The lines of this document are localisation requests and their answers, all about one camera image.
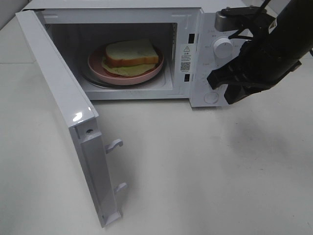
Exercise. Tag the round white door button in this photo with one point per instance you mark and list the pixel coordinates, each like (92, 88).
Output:
(211, 97)

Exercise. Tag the white microwave oven body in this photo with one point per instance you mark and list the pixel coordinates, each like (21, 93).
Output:
(183, 30)

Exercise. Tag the pink plate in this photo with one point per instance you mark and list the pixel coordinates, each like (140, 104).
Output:
(96, 62)

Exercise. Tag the upper white power knob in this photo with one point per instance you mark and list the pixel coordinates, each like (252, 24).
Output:
(222, 48)

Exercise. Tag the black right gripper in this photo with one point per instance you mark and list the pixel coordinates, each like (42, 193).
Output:
(263, 62)

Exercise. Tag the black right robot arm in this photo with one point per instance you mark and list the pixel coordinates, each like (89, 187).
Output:
(295, 12)

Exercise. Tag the white microwave door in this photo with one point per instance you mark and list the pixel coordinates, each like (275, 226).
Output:
(79, 115)

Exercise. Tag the glass microwave turntable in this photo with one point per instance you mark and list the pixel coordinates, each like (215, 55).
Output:
(157, 81)

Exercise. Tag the sandwich with tomato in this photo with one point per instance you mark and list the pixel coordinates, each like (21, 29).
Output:
(129, 58)

